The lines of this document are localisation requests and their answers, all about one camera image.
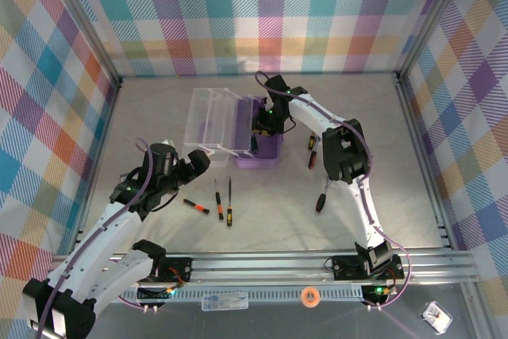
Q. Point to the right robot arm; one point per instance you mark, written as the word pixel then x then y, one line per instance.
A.
pixel 345 152

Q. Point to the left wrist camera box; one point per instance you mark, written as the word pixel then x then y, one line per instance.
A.
pixel 168 143

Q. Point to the clear plastic packet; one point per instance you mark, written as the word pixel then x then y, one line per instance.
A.
pixel 436 317

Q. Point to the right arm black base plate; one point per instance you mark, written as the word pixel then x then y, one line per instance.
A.
pixel 345 267

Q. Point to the aluminium side rail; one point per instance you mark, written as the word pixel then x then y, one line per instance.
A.
pixel 104 136
pixel 416 136

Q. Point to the aluminium mounting rail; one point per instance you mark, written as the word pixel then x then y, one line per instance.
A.
pixel 258 269

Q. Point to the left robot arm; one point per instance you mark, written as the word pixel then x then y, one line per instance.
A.
pixel 119 271

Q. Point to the small orange precision screwdriver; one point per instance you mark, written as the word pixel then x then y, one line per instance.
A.
pixel 198 208

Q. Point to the orange tape roll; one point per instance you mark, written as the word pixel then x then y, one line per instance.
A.
pixel 302 297

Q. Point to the clear plastic label card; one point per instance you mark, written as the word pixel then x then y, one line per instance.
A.
pixel 224 302

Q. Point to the aluminium frame post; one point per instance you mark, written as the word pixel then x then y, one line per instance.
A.
pixel 432 17
pixel 83 17

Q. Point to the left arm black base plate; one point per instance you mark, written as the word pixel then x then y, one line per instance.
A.
pixel 178 269

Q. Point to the purple clear plastic tool box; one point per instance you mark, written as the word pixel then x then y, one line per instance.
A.
pixel 258 158

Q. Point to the plaid backdrop cloth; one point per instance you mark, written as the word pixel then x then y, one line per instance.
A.
pixel 484 116
pixel 258 17
pixel 24 116

